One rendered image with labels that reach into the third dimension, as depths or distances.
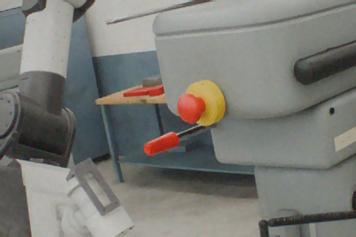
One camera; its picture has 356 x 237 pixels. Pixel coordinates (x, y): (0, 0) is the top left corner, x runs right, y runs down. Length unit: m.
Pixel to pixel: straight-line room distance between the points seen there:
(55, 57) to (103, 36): 7.28
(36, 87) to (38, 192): 0.21
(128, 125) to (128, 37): 1.04
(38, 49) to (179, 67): 0.36
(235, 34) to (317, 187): 0.29
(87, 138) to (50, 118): 7.32
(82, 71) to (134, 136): 0.96
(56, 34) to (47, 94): 0.11
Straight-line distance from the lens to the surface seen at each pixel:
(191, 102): 1.00
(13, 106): 1.27
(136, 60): 8.22
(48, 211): 1.21
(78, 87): 8.55
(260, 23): 0.97
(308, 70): 0.95
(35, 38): 1.35
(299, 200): 1.16
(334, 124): 1.07
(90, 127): 8.64
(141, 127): 8.44
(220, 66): 1.01
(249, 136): 1.14
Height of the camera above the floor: 1.94
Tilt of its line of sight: 11 degrees down
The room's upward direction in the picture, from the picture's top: 11 degrees counter-clockwise
